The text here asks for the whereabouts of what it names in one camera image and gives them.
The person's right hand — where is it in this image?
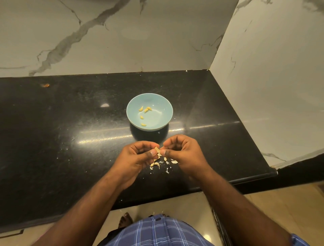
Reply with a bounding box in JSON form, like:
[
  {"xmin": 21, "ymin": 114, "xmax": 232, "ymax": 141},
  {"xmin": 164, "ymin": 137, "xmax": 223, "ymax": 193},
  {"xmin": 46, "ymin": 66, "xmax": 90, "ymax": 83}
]
[{"xmin": 159, "ymin": 134, "xmax": 209, "ymax": 179}]

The person's left hand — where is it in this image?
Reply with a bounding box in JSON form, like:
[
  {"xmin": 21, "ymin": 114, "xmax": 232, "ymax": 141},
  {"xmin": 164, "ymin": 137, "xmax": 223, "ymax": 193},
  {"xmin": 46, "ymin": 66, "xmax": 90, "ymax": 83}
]
[{"xmin": 110, "ymin": 141, "xmax": 160, "ymax": 191}]

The pile of garlic skins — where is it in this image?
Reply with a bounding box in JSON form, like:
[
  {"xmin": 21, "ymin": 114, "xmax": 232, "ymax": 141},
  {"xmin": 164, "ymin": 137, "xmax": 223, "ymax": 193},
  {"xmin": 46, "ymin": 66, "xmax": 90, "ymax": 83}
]
[{"xmin": 149, "ymin": 152, "xmax": 179, "ymax": 174}]

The light blue bowl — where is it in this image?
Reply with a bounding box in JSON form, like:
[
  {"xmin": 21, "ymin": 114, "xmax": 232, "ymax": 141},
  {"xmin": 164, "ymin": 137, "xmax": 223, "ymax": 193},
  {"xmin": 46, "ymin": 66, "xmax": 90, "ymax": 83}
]
[{"xmin": 126, "ymin": 93, "xmax": 174, "ymax": 131}]

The person's left forearm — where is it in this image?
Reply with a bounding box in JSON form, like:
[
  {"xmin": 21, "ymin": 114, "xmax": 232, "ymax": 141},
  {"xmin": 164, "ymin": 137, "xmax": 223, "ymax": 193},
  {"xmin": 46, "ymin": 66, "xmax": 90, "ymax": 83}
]
[{"xmin": 31, "ymin": 178, "xmax": 130, "ymax": 246}]

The person's right forearm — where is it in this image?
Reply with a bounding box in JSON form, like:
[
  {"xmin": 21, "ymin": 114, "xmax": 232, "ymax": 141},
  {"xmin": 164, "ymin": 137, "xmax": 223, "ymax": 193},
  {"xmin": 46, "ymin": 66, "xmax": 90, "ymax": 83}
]
[{"xmin": 193, "ymin": 167, "xmax": 292, "ymax": 246}]

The person's left foot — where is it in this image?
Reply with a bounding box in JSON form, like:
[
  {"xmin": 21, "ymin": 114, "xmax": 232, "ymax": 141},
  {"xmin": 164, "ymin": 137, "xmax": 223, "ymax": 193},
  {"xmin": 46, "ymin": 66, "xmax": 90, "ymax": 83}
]
[{"xmin": 117, "ymin": 212, "xmax": 133, "ymax": 229}]

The blue plaid shirt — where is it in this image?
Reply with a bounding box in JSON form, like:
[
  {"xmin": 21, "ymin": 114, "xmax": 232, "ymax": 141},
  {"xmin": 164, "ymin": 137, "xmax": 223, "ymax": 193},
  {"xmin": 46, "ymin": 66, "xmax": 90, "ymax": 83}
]
[{"xmin": 100, "ymin": 214, "xmax": 311, "ymax": 246}]

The black cabinet trim strip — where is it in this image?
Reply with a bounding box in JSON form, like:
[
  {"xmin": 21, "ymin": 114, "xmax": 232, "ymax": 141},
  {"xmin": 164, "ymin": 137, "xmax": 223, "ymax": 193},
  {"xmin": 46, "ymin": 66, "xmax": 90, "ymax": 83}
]
[{"xmin": 212, "ymin": 210, "xmax": 228, "ymax": 246}]

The black drawer handle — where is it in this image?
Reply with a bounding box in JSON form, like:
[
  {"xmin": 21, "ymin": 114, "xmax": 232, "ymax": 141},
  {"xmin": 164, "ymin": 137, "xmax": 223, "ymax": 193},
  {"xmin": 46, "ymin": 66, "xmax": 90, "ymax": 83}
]
[{"xmin": 0, "ymin": 229, "xmax": 24, "ymax": 239}]

